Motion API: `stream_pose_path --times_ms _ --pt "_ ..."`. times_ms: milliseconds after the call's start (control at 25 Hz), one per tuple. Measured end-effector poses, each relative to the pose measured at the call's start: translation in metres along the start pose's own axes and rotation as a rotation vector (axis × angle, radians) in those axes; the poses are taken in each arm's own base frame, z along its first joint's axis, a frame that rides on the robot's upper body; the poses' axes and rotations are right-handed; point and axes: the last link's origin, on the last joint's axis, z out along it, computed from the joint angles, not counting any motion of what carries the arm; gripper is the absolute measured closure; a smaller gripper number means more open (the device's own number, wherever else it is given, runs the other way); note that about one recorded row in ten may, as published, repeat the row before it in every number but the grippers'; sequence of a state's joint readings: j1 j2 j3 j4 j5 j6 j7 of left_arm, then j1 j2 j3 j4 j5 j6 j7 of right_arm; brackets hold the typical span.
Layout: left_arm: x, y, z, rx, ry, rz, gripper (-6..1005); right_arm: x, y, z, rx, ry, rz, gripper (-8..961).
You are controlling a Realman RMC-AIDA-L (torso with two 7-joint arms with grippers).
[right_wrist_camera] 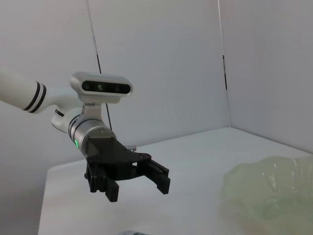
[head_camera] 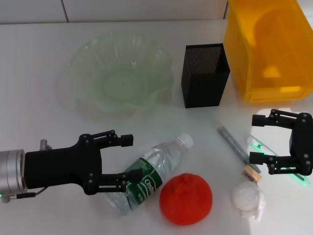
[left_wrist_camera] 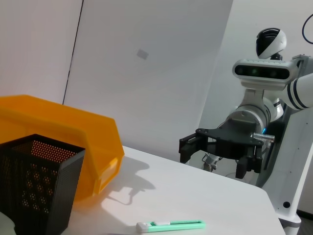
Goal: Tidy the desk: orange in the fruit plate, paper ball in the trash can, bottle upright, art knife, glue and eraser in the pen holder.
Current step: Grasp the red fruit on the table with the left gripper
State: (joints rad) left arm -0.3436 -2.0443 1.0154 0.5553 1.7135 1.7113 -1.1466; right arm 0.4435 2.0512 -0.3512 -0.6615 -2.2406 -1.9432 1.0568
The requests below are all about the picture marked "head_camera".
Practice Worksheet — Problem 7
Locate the green white utility knife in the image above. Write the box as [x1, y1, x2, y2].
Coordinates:
[246, 136, 310, 188]

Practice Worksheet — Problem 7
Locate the yellow plastic bin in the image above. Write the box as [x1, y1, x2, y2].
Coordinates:
[224, 0, 313, 103]

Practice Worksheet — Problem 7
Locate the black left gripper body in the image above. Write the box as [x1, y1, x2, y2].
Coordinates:
[24, 134, 103, 195]

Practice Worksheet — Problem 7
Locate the clear green-label water bottle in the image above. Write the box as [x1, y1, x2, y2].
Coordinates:
[105, 133, 194, 216]

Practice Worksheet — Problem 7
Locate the white paper ball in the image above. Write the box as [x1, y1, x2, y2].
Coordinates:
[231, 181, 266, 222]

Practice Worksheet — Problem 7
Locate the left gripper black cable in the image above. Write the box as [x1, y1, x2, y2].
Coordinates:
[0, 139, 53, 204]

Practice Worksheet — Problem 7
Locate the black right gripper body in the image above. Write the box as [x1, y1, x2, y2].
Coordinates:
[288, 112, 313, 177]

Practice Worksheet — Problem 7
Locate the small tan eraser block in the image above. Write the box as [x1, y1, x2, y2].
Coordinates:
[242, 165, 263, 185]

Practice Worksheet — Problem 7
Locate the green glass fruit plate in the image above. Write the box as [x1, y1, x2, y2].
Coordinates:
[57, 33, 175, 123]

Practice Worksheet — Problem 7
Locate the grey pen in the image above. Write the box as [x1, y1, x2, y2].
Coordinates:
[218, 126, 262, 174]

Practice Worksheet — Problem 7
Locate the black mesh pen holder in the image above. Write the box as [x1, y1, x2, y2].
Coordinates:
[180, 43, 231, 109]

